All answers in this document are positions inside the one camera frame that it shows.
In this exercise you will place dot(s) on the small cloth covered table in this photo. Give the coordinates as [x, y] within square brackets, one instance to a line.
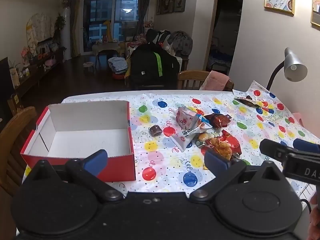
[106, 47]

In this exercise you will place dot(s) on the pink snack packet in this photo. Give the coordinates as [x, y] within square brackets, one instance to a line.
[186, 118]

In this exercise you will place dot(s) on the blue white snack packet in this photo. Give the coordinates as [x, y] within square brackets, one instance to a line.
[186, 138]

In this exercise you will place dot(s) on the dark red snack packet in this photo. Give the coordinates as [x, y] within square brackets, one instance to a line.
[217, 120]

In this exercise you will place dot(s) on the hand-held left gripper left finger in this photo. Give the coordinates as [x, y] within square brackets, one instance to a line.
[96, 160]

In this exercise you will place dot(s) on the person's right hand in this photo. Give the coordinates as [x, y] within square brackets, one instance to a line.
[316, 212]

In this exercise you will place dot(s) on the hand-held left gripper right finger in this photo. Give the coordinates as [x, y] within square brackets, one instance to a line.
[216, 160]

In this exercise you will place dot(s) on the cream paper bag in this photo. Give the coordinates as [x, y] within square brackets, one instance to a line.
[15, 77]

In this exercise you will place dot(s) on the pink plush toy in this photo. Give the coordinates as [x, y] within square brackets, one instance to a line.
[51, 61]

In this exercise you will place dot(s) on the pink cloth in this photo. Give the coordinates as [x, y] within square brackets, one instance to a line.
[216, 81]

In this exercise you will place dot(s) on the small green snack packet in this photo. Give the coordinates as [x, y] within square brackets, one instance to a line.
[203, 137]

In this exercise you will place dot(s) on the red basin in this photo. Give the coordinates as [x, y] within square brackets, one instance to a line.
[118, 76]

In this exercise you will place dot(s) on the red cardboard box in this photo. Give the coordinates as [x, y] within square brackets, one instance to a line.
[75, 136]

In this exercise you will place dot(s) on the small round stool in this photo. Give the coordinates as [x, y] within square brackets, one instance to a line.
[88, 66]

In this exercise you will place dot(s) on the small brown wrapped candy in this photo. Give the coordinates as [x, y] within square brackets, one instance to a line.
[155, 130]

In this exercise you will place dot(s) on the dark brown snack packet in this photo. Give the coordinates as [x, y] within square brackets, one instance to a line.
[250, 101]

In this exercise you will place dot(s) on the cream cloth covered television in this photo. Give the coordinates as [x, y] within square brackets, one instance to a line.
[40, 30]

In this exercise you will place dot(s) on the white tower air conditioner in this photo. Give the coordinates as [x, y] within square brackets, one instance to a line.
[66, 32]

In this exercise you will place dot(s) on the grey desk lamp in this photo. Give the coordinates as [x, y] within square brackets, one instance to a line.
[295, 65]

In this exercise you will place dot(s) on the grey clothing heap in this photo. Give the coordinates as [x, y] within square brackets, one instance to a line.
[180, 42]

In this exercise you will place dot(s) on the brown yellow cardboard box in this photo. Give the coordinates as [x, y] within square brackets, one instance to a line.
[14, 103]

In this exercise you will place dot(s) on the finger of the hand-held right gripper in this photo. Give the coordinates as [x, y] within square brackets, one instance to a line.
[307, 146]
[272, 150]

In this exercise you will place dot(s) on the wooden chair with pink cloth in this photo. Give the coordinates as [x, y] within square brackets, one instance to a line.
[190, 78]

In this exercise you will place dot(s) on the black backpack with green stripe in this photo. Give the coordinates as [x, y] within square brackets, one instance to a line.
[150, 67]

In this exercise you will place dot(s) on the dark wooden television cabinet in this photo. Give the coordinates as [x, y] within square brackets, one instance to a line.
[37, 71]

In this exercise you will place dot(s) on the red fried snack packet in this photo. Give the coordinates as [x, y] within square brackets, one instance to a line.
[225, 145]

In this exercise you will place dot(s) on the folded clothes pile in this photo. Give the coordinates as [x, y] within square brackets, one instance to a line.
[117, 63]

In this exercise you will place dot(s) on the black water dispenser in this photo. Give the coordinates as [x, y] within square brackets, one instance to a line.
[5, 85]

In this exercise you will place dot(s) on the yellow giraffe toy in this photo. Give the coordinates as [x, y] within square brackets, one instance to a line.
[107, 31]

